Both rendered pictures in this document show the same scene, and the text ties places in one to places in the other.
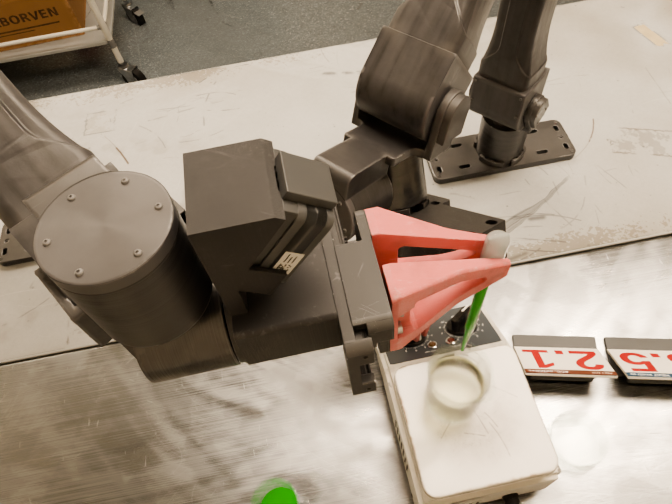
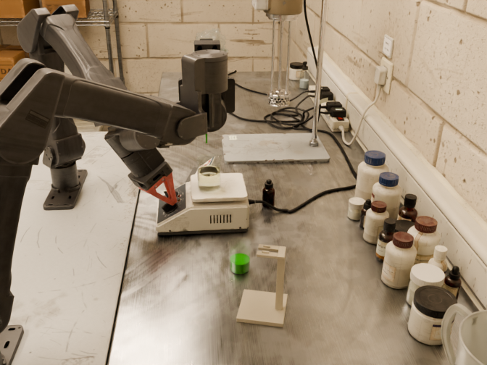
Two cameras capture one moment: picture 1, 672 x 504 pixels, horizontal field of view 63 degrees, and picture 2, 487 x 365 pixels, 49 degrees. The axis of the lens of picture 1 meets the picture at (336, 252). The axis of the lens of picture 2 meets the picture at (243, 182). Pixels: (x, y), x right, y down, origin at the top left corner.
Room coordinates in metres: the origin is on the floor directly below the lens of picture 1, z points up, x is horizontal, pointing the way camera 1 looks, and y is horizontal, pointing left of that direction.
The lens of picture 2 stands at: (0.12, 0.94, 1.52)
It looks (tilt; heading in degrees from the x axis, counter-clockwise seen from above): 27 degrees down; 268
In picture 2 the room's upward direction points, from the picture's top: 1 degrees clockwise
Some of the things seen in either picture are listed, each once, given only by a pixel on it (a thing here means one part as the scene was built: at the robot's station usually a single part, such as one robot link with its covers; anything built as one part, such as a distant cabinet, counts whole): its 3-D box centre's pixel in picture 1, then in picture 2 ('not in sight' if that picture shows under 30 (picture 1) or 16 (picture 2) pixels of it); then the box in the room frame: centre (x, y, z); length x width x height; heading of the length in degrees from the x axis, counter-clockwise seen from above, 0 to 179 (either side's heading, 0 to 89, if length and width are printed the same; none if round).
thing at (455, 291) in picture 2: not in sight; (452, 283); (-0.29, 0.19, 0.94); 0.03 x 0.03 x 0.07
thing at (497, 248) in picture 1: (493, 261); not in sight; (0.15, -0.09, 1.23); 0.01 x 0.01 x 0.04; 4
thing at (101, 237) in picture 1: (126, 252); (193, 91); (0.17, 0.11, 1.26); 0.12 x 0.09 x 0.12; 38
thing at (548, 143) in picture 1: (502, 133); (64, 176); (0.51, -0.25, 0.94); 0.20 x 0.07 x 0.08; 93
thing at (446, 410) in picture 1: (458, 387); (210, 172); (0.15, -0.09, 1.02); 0.06 x 0.05 x 0.08; 38
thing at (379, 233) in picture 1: (426, 282); not in sight; (0.15, -0.05, 1.22); 0.09 x 0.07 x 0.07; 94
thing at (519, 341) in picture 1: (561, 355); not in sight; (0.20, -0.22, 0.92); 0.09 x 0.06 x 0.04; 79
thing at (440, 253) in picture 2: not in sight; (437, 268); (-0.27, 0.15, 0.94); 0.03 x 0.03 x 0.09
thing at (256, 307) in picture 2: not in sight; (264, 279); (0.05, 0.21, 0.96); 0.08 x 0.08 x 0.13; 79
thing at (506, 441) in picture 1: (471, 416); (217, 186); (0.13, -0.10, 0.98); 0.12 x 0.12 x 0.01; 4
